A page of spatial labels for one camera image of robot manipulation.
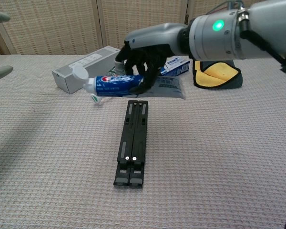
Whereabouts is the black folded laptop stand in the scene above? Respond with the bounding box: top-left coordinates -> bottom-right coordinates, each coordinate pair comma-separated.
113,100 -> 149,189

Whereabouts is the beige woven tablecloth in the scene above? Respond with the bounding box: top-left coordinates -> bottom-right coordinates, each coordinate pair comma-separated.
0,54 -> 286,229

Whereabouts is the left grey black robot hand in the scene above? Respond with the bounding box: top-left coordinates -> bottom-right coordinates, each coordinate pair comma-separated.
0,10 -> 14,81

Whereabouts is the yellow grey microfibre cloth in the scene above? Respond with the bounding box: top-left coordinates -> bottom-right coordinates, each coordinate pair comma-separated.
192,59 -> 243,89

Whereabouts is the woven folding screen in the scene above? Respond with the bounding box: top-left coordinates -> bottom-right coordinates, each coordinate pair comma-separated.
0,0 -> 260,56

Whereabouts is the long grey cardboard box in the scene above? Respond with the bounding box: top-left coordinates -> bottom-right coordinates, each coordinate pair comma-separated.
51,47 -> 123,94

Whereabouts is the blue white Crest toothpaste tube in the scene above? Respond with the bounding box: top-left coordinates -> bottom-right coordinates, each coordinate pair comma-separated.
71,64 -> 187,101

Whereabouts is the clear green-label water bottle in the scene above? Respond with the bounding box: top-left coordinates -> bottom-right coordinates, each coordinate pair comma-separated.
90,62 -> 126,104

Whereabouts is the blue toothpaste carton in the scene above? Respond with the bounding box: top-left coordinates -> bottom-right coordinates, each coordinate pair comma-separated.
158,56 -> 191,76

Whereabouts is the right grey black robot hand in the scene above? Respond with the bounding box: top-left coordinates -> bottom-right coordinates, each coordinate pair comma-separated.
115,22 -> 194,95

